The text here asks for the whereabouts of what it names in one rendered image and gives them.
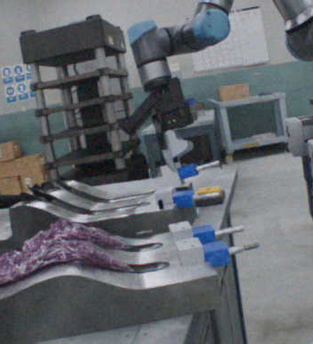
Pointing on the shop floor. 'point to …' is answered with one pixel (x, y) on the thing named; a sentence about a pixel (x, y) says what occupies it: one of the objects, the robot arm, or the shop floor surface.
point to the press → (56, 51)
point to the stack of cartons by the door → (17, 168)
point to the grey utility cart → (252, 137)
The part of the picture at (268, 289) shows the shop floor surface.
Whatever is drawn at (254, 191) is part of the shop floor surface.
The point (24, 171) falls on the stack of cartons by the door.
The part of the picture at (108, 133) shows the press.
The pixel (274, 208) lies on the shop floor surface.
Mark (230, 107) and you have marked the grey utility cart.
